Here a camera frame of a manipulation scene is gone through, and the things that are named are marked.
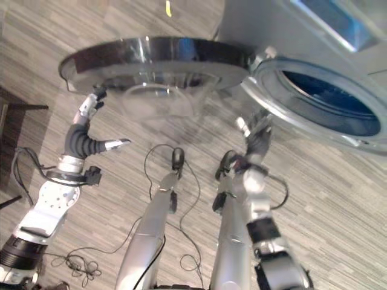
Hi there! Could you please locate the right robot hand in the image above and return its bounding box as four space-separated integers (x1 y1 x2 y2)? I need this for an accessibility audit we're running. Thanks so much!
235 109 273 161

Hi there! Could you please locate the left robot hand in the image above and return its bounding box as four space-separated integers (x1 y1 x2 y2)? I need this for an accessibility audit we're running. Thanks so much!
59 85 132 166

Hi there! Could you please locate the round glass washer door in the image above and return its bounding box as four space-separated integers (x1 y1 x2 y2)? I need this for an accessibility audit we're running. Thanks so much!
58 35 258 122

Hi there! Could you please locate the washer drum opening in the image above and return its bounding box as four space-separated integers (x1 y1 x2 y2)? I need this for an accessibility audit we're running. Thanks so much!
241 56 387 152

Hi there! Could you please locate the blue washer control panel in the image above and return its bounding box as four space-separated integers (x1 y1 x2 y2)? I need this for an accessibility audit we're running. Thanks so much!
290 0 382 53

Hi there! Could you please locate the dark wooden furniture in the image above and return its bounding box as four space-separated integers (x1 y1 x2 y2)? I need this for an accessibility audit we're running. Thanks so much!
0 86 50 210

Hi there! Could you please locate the right silver robot leg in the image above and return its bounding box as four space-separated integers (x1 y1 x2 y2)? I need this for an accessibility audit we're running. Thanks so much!
209 150 255 290

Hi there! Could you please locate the silver robot leg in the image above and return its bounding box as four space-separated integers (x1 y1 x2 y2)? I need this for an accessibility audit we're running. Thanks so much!
209 150 255 290
115 147 186 290

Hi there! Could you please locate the white washing machine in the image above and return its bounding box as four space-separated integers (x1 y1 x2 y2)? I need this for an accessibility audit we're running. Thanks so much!
211 0 387 157

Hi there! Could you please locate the left silver robot leg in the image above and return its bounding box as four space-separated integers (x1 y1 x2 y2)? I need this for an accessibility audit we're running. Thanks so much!
115 147 186 290

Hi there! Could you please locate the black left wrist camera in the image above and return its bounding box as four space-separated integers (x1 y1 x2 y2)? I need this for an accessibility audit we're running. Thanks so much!
83 166 103 185

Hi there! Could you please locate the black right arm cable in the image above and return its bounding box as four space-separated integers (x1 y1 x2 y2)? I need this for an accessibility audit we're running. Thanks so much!
265 174 290 211

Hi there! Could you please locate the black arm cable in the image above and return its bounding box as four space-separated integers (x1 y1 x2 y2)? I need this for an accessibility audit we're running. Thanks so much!
11 146 58 207
265 174 290 211

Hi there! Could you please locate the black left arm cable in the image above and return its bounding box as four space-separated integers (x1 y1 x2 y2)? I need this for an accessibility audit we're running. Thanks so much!
11 146 58 207

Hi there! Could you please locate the thin black floor cable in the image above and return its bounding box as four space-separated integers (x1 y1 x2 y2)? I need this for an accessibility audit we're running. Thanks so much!
50 143 204 288

